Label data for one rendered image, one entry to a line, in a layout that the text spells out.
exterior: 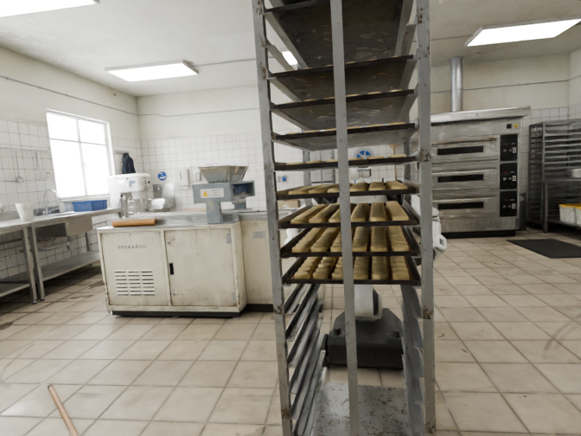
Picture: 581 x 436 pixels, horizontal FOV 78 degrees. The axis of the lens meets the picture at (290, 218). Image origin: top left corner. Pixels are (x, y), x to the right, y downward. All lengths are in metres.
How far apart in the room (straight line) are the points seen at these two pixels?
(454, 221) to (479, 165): 0.95
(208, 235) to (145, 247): 0.60
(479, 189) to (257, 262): 4.28
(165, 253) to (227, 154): 4.42
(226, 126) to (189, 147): 0.87
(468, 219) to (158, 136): 6.05
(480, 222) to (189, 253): 4.79
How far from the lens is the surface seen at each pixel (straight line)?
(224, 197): 2.97
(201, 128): 7.64
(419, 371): 1.24
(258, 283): 3.22
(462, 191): 6.40
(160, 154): 7.97
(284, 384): 1.29
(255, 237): 3.13
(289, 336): 1.23
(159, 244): 3.29
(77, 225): 5.42
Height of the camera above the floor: 1.20
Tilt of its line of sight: 7 degrees down
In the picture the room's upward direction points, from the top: 4 degrees counter-clockwise
